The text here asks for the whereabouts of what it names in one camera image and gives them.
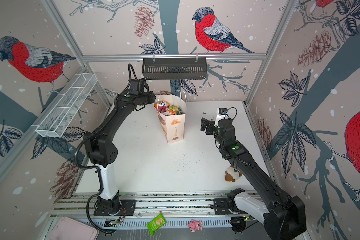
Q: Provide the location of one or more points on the beige paper bag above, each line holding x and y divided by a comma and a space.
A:
173, 126

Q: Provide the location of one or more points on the white wire mesh basket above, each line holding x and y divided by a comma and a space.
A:
59, 118

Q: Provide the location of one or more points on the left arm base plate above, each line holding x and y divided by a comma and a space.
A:
107, 208

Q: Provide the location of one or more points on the green snack packet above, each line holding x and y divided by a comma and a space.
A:
156, 223

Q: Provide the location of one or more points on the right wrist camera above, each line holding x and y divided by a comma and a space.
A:
221, 114

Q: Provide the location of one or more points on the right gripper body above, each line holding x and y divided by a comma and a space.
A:
213, 130

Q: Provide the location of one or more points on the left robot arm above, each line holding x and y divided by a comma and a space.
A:
99, 145

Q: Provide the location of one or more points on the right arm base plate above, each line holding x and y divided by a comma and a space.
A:
221, 206

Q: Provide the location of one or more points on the aluminium rail frame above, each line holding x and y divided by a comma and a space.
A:
178, 208

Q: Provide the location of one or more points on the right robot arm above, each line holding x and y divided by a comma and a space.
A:
283, 216

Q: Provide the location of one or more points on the black hanging metal shelf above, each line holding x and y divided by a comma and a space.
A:
175, 69

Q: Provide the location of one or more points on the aluminium horizontal frame bar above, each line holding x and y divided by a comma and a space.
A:
136, 58

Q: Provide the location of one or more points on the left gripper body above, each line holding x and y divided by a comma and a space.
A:
147, 98

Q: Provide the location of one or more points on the brown white plush toy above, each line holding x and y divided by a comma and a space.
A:
232, 174

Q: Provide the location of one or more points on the pink pig toy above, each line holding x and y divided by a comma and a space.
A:
194, 226

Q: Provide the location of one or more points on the pink tray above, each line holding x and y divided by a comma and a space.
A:
69, 229

